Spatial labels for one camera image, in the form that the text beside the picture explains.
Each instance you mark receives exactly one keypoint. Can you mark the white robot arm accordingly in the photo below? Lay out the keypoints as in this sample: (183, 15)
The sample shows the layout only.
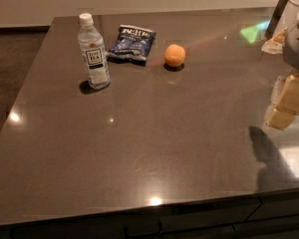
(289, 19)

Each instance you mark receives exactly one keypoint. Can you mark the blue chip bag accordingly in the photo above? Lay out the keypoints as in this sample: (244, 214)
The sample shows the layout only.
(133, 43)

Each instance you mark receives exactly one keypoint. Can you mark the dark object at table corner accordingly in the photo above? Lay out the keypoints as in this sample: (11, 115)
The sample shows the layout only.
(278, 11)

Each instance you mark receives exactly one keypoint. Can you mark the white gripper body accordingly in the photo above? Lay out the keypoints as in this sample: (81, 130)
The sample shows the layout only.
(297, 44)

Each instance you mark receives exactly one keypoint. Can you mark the orange fruit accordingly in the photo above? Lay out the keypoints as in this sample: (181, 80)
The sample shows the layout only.
(174, 55)

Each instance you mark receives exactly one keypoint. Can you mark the clear plastic water bottle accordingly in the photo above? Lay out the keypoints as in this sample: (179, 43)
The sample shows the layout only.
(93, 51)

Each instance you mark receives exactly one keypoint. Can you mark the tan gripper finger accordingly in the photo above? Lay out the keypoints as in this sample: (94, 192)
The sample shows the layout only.
(284, 107)

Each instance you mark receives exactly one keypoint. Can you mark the dark cabinet under table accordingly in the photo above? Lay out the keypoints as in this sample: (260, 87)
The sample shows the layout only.
(264, 216)

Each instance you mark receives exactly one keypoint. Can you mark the crumpled snack wrapper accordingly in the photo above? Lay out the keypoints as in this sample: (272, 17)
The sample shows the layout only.
(274, 46)

